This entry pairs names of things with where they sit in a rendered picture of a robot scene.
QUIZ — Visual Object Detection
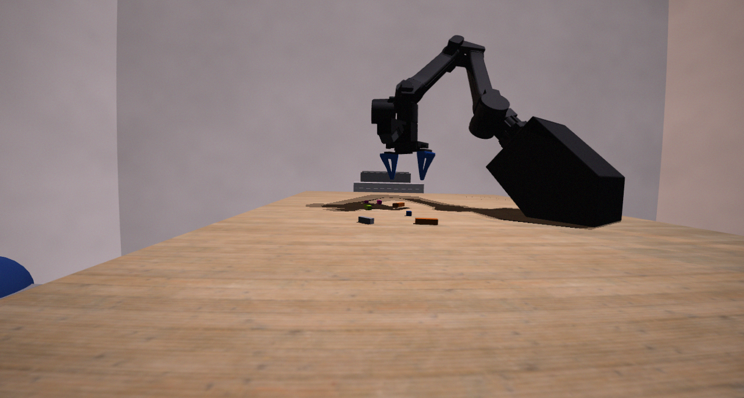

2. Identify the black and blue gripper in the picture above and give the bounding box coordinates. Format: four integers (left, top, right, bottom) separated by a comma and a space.
380, 141, 435, 180

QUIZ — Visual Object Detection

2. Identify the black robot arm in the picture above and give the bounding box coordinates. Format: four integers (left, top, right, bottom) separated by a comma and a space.
371, 35, 527, 148

